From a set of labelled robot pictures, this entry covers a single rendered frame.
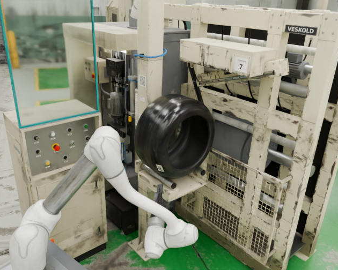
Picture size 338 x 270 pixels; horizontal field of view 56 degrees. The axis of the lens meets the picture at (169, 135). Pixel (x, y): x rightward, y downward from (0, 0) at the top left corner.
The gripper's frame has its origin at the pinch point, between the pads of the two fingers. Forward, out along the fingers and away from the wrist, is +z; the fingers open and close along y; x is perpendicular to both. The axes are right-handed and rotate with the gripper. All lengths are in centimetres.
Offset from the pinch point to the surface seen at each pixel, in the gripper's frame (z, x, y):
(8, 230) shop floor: 24, -177, 55
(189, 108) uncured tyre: 42, 25, -22
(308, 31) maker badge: 64, 101, -39
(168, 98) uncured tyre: 51, 12, -27
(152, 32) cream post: 78, 12, -61
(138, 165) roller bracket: 34.3, -24.8, 12.5
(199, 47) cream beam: 76, 37, -42
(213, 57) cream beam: 66, 46, -38
